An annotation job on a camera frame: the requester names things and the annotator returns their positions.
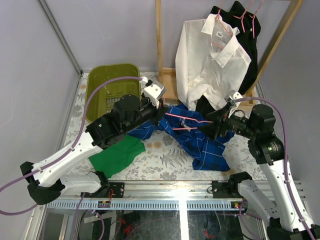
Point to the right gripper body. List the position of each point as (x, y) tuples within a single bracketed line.
[(236, 124)]

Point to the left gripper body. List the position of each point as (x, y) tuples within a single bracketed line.
[(159, 111)]

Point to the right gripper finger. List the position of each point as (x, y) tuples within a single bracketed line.
[(218, 115), (211, 130)]

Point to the blue plaid shirt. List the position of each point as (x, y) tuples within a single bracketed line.
[(180, 123)]

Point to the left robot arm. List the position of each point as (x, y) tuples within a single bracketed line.
[(47, 179)]

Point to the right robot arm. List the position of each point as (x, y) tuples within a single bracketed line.
[(286, 217)]

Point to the white shirt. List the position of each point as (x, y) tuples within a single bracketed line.
[(208, 63)]

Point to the pink hanger of black shirt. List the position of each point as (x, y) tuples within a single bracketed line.
[(242, 16)]

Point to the pink hanger of white shirt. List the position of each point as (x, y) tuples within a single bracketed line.
[(224, 29)]

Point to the floral table mat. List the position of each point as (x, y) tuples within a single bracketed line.
[(164, 159)]

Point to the wooden clothes rack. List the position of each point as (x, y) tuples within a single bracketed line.
[(167, 76)]

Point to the olive green plastic basket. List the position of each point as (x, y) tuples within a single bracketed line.
[(104, 99)]

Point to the green cloth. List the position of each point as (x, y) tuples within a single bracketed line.
[(116, 158)]

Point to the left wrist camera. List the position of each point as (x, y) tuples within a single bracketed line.
[(153, 90)]

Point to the aluminium rail frame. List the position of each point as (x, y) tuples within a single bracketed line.
[(143, 195)]

